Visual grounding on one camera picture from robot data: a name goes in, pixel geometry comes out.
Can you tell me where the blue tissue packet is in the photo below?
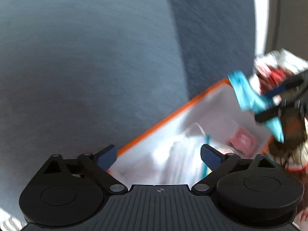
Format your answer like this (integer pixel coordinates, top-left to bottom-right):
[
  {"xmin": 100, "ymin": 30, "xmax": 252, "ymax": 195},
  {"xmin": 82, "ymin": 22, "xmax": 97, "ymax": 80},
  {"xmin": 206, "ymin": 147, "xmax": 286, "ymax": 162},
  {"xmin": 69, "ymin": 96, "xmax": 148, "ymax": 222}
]
[{"xmin": 228, "ymin": 71, "xmax": 284, "ymax": 143}]

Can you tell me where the cream yellow cloth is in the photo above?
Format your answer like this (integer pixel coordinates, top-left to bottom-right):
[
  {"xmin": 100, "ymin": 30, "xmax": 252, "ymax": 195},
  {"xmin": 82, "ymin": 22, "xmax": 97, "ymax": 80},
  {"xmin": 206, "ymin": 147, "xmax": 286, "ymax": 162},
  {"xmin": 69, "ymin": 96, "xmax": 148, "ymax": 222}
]
[{"xmin": 152, "ymin": 123, "xmax": 211, "ymax": 187}]

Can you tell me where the orange cardboard box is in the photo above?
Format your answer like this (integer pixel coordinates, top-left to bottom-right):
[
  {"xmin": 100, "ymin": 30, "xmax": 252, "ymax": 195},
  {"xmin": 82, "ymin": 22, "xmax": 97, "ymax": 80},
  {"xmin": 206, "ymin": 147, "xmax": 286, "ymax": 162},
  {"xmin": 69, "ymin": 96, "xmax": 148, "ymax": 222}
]
[{"xmin": 109, "ymin": 79, "xmax": 271, "ymax": 187}]

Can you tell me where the pink tissue packet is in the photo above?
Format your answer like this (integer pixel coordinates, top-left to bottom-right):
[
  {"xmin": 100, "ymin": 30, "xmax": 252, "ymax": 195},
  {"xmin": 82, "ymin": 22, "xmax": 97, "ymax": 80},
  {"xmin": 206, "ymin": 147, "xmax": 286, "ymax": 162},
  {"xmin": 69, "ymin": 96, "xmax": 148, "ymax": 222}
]
[{"xmin": 227, "ymin": 127, "xmax": 257, "ymax": 157}]

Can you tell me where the red floral plush blanket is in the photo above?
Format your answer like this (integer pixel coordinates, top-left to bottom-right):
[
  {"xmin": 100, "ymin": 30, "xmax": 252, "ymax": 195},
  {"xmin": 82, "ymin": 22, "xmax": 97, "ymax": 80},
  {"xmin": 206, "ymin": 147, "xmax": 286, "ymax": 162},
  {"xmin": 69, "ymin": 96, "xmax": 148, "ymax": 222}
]
[{"xmin": 250, "ymin": 48, "xmax": 308, "ymax": 231}]

